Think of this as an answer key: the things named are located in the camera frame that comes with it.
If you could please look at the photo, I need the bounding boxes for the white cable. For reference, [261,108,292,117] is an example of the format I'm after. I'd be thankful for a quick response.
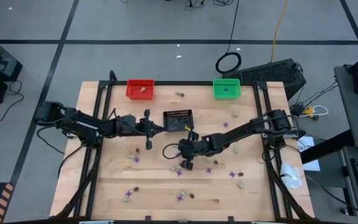
[311,105,329,116]

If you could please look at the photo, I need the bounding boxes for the red plastic basket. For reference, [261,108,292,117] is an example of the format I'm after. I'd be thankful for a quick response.
[126,78,155,101]

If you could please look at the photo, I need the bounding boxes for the black floor cable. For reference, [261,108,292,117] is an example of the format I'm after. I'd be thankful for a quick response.
[305,175,358,220]
[0,80,25,124]

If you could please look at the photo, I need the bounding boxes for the white printed paper sheet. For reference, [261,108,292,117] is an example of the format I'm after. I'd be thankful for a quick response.
[296,136,321,172]

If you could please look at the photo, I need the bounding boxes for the yellow hanging cable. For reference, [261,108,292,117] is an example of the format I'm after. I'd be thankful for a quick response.
[270,0,291,63]

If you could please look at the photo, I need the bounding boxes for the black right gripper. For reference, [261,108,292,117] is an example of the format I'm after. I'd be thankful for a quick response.
[178,130,220,171]

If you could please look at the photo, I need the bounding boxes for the black cable bundle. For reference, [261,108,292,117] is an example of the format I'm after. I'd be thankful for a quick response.
[183,0,239,7]

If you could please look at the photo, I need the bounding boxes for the green plastic basket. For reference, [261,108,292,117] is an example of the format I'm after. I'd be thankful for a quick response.
[212,78,242,100]

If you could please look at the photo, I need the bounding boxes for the black hanging coiled cable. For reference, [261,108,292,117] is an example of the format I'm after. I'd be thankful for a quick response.
[215,0,242,75]

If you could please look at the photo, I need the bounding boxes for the grey side table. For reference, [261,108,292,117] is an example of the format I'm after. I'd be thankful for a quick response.
[334,63,358,150]

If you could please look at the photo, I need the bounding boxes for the crumpled white paper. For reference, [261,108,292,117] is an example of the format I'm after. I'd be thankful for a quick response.
[280,163,303,190]

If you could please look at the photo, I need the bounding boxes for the black computer tower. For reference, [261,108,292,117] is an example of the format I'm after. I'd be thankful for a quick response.
[222,58,307,101]

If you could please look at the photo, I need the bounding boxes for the black plastic basket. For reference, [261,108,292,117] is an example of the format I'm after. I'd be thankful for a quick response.
[162,109,195,133]

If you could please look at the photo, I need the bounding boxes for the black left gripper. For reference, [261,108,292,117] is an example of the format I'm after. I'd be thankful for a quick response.
[116,109,167,151]

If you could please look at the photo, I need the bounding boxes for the black power adapter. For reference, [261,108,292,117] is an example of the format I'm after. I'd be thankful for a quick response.
[290,104,306,116]

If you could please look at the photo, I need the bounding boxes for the black stand bar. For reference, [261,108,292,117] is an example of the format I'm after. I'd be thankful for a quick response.
[300,129,356,165]

